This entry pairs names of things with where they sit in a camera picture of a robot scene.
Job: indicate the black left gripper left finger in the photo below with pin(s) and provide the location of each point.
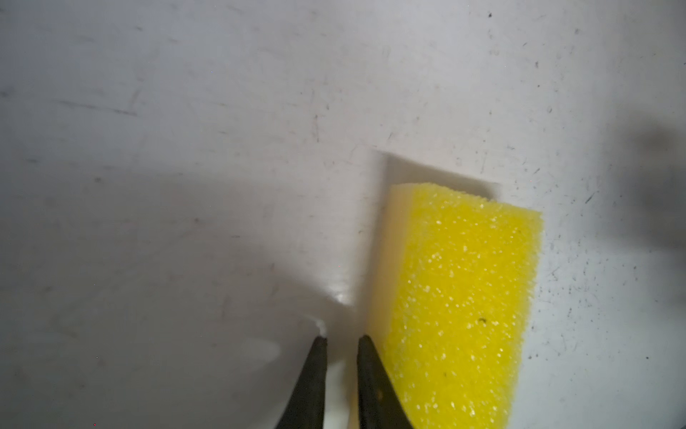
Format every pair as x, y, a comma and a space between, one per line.
306, 406

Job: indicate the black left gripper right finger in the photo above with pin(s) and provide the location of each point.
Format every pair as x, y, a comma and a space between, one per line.
378, 403

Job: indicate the yellow sponge left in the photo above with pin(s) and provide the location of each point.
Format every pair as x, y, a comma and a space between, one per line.
451, 295

